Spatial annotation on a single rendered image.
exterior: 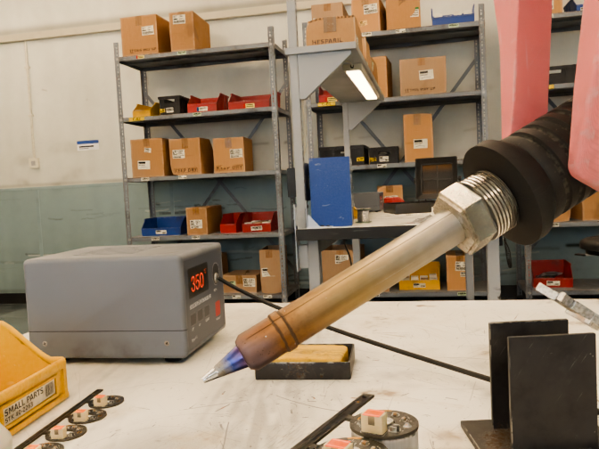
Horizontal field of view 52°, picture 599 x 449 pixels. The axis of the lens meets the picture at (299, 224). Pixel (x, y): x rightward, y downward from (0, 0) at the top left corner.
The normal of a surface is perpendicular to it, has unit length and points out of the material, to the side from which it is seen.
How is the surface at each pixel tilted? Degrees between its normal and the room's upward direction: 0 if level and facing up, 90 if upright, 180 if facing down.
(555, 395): 90
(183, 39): 90
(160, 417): 0
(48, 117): 90
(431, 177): 80
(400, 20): 90
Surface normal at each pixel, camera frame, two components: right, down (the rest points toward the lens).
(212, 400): -0.05, -1.00
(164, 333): -0.18, 0.07
